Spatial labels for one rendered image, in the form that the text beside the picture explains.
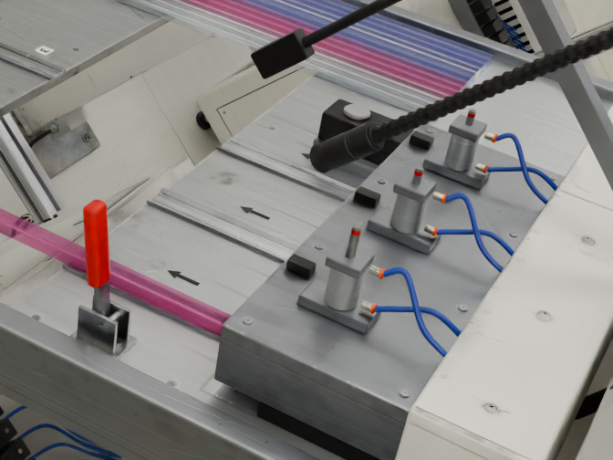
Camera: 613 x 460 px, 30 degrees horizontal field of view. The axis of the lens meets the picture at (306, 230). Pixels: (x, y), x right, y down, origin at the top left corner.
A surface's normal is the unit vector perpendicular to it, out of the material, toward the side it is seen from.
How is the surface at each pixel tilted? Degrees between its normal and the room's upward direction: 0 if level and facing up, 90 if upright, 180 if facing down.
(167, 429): 90
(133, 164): 0
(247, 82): 90
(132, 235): 47
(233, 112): 90
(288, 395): 90
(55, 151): 0
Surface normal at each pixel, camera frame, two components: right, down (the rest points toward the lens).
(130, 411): -0.45, 0.45
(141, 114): 0.75, -0.28
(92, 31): 0.16, -0.81
